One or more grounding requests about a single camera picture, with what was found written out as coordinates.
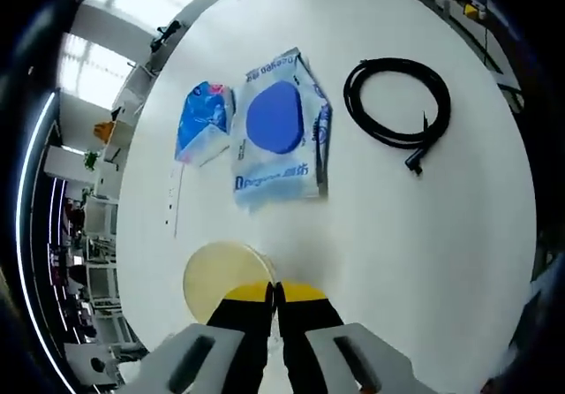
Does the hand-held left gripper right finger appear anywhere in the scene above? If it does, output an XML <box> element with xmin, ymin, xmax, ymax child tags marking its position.
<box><xmin>273</xmin><ymin>280</ymin><xmax>442</xmax><ymax>394</ymax></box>

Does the green potted plant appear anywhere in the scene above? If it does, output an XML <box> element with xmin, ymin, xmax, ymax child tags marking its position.
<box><xmin>83</xmin><ymin>149</ymin><xmax>102</xmax><ymax>174</ymax></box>

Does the beige paper cup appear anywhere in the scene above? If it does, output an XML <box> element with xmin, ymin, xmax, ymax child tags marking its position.
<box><xmin>182</xmin><ymin>240</ymin><xmax>279</xmax><ymax>325</ymax></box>

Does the black cable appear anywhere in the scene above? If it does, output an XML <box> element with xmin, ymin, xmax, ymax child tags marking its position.
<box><xmin>343</xmin><ymin>57</ymin><xmax>453</xmax><ymax>177</ymax></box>

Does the white tabletop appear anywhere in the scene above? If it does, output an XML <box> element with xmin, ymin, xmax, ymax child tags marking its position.
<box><xmin>115</xmin><ymin>0</ymin><xmax>538</xmax><ymax>394</ymax></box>

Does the white table socket panel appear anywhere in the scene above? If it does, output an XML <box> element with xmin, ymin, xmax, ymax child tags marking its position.
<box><xmin>164</xmin><ymin>166</ymin><xmax>185</xmax><ymax>240</ymax></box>

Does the Deeyeo wipes packet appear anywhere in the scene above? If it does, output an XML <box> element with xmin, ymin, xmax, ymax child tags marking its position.
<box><xmin>230</xmin><ymin>46</ymin><xmax>335</xmax><ymax>213</ymax></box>

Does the blue tissue pack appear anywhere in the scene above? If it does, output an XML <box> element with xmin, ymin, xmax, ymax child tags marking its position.
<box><xmin>173</xmin><ymin>80</ymin><xmax>237</xmax><ymax>168</ymax></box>

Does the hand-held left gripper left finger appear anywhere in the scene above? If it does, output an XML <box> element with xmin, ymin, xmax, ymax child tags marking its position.
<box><xmin>132</xmin><ymin>281</ymin><xmax>274</xmax><ymax>394</ymax></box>

